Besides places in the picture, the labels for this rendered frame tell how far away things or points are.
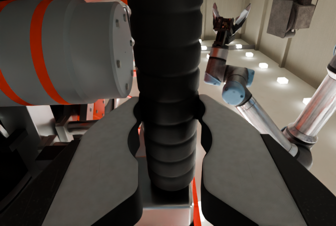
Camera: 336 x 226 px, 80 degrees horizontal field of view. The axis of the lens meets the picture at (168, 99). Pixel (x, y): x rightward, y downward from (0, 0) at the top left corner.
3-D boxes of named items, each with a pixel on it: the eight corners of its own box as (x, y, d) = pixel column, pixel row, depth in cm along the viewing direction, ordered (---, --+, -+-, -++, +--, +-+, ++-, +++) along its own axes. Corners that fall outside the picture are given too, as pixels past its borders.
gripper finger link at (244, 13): (255, 2, 77) (235, 21, 80) (255, 9, 82) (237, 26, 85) (249, -3, 78) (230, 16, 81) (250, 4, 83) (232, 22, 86)
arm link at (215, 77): (222, 87, 89) (203, 83, 91) (228, 62, 88) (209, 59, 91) (221, 85, 81) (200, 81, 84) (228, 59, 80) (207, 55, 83)
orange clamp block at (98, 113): (65, 116, 54) (80, 122, 62) (94, 115, 54) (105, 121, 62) (67, 91, 55) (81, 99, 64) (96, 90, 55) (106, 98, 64)
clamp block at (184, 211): (62, 210, 14) (81, 248, 16) (195, 206, 14) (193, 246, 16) (87, 155, 18) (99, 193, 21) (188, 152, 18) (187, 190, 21)
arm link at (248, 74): (249, 95, 77) (220, 89, 81) (251, 83, 86) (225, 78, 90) (254, 76, 73) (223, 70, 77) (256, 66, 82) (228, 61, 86)
